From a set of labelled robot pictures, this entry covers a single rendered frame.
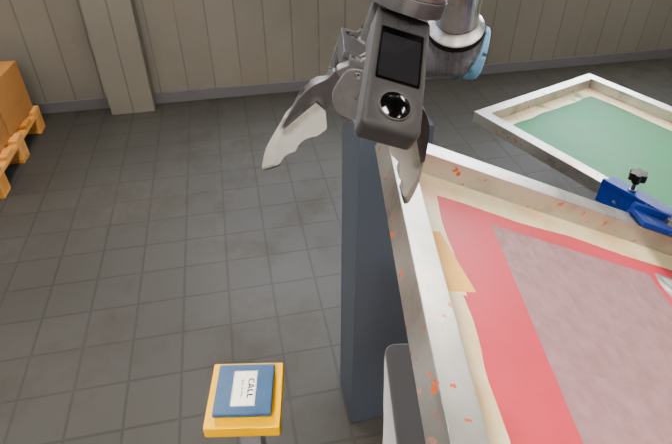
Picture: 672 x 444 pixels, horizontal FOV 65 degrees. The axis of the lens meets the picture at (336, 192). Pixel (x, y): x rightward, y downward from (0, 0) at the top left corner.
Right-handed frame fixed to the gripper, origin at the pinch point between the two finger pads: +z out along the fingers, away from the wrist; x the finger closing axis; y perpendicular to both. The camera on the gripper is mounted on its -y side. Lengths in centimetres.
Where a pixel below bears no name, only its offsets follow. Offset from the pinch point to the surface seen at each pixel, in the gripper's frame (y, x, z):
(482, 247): 11.0, -24.8, 10.9
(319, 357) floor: 91, -40, 142
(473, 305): -0.9, -20.1, 10.6
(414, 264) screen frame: -0.9, -10.9, 6.3
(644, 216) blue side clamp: 28, -60, 9
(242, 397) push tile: 11, 0, 54
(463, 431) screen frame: -19.7, -12.3, 6.5
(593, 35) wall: 385, -252, 48
